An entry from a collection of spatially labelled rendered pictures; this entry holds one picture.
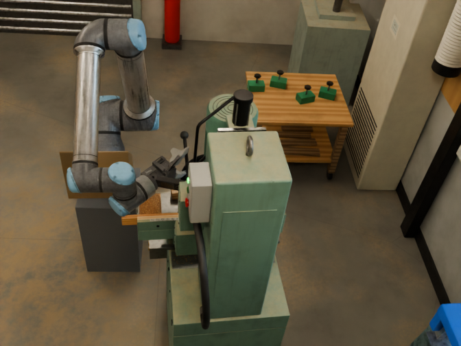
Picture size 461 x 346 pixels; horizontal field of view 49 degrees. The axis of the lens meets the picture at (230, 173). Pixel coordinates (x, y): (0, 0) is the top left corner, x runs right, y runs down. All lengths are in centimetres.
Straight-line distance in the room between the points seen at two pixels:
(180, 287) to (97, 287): 106
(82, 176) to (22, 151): 206
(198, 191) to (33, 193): 223
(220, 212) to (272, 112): 190
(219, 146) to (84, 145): 57
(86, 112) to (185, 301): 79
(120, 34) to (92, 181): 56
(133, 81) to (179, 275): 83
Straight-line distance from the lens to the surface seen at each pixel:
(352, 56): 418
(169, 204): 216
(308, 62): 414
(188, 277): 206
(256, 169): 144
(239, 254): 164
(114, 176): 181
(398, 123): 336
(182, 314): 197
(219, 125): 168
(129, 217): 207
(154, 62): 469
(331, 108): 346
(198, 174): 146
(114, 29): 202
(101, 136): 250
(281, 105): 339
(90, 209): 266
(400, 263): 337
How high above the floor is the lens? 250
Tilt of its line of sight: 44 degrees down
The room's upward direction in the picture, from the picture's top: 7 degrees clockwise
